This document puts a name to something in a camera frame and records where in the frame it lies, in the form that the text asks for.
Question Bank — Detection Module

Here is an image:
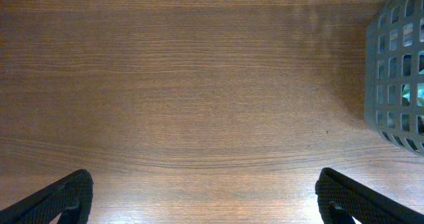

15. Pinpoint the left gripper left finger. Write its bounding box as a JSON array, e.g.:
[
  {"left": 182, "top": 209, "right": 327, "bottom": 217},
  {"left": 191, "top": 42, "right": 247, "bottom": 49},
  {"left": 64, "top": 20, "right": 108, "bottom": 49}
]
[{"left": 1, "top": 169, "right": 93, "bottom": 224}]

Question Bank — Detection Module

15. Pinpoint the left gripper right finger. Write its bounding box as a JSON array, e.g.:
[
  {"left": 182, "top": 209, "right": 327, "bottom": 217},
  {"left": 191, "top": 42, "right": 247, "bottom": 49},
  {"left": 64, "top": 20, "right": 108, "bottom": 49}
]
[{"left": 315, "top": 168, "right": 423, "bottom": 224}]

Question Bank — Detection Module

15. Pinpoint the grey plastic basket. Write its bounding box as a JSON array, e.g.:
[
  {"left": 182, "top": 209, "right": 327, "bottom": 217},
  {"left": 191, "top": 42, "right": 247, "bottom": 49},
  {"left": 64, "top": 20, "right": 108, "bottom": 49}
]
[{"left": 364, "top": 0, "right": 423, "bottom": 156}]

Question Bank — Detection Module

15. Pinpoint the teal packet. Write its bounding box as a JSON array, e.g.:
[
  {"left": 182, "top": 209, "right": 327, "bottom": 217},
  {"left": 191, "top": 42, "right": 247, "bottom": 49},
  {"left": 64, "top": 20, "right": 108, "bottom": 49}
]
[{"left": 401, "top": 83, "right": 423, "bottom": 107}]

